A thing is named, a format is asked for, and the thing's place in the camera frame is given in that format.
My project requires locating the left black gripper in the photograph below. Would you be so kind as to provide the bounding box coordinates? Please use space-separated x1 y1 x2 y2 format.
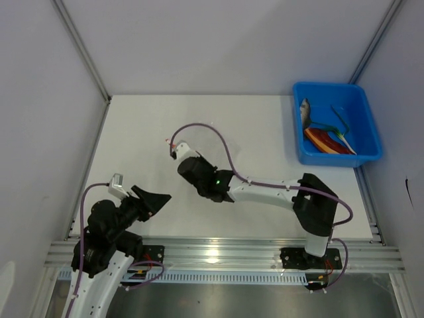
107 184 171 240

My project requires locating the toy fish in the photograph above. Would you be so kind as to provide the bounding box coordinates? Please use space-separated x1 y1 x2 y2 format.
299 98 312 130

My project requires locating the toy meat slice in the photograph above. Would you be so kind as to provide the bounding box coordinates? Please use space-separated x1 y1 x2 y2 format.
303 128 354 154

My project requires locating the toy green onion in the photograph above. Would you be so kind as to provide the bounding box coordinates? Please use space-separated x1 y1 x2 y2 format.
307 105 358 155

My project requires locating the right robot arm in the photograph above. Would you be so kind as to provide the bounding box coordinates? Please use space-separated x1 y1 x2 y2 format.
177 156 338 268

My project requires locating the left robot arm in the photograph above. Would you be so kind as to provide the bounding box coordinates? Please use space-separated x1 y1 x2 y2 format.
62 182 172 317

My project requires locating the blue plastic bin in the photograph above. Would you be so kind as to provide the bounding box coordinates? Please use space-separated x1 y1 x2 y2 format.
292 81 383 168

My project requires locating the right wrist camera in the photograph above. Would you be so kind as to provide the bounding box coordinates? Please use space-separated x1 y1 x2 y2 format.
171 141 200 162

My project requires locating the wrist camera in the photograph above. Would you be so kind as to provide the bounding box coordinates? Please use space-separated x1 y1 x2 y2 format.
108 173 129 200
171 141 200 162

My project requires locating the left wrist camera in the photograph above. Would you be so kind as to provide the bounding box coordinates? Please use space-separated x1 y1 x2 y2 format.
108 173 129 200

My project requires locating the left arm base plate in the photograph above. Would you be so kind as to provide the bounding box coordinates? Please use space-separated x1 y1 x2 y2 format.
131 245 165 266

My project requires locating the slotted cable duct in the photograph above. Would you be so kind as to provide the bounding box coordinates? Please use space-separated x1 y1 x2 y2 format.
57 268 309 286

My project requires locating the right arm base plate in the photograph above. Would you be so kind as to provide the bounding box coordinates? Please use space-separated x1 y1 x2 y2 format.
280 247 343 270

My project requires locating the left frame post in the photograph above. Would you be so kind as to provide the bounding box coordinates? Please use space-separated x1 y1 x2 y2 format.
51 0 111 103

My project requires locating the frame post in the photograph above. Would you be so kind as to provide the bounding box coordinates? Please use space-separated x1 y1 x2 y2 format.
51 0 111 103
348 0 407 84

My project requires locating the right frame post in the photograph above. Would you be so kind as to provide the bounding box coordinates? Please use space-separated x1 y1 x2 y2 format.
348 0 407 84

